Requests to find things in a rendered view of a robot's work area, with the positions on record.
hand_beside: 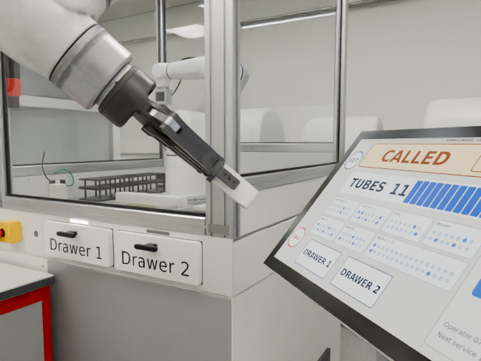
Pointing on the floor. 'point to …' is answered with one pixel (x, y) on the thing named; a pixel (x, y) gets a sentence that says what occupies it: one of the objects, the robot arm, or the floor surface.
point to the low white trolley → (25, 314)
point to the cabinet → (178, 319)
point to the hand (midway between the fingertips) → (234, 185)
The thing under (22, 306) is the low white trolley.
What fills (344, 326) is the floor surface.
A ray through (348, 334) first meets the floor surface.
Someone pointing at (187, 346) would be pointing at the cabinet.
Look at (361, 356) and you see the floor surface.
